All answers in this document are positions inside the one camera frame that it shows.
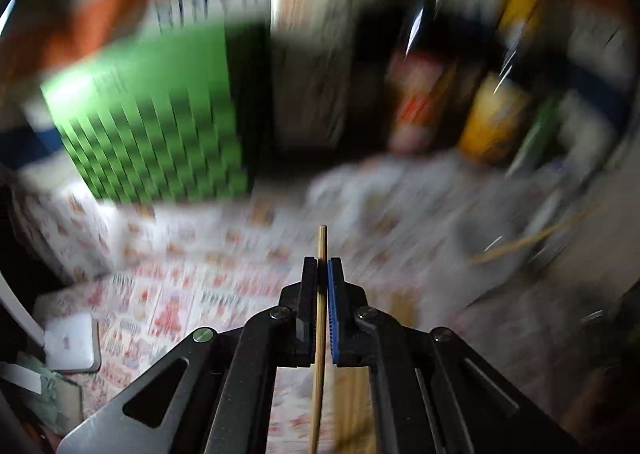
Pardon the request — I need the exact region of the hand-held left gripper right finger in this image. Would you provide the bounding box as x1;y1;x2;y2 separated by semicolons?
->
326;257;583;454

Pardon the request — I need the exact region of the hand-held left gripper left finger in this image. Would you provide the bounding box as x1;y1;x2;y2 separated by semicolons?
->
56;256;321;454

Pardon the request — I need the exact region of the clear plastic cup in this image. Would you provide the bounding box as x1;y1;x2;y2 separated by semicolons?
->
440;184;576;295

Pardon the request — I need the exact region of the strawberry print cloth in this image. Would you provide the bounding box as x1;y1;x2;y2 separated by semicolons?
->
30;204;451;454

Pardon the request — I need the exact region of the dark jar red label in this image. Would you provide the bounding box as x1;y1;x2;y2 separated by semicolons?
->
390;51;453;152

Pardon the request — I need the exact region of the green black checkered board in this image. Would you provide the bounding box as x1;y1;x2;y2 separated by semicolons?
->
40;26;273;205

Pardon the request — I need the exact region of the white flat device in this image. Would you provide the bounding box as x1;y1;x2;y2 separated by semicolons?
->
44;313;103;375

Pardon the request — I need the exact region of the dark jar yellow label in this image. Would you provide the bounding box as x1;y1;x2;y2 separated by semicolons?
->
457;76;531;165

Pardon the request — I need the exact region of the bear print cloth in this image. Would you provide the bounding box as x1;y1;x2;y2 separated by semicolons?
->
10;154;551;285

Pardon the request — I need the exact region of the pale green cloth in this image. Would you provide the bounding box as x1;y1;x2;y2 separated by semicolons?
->
0;354;83;450

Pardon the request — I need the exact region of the cream cloth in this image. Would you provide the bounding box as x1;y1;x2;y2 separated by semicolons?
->
15;159;78;191

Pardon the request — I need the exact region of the blue cloth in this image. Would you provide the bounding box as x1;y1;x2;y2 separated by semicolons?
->
0;126;61;169

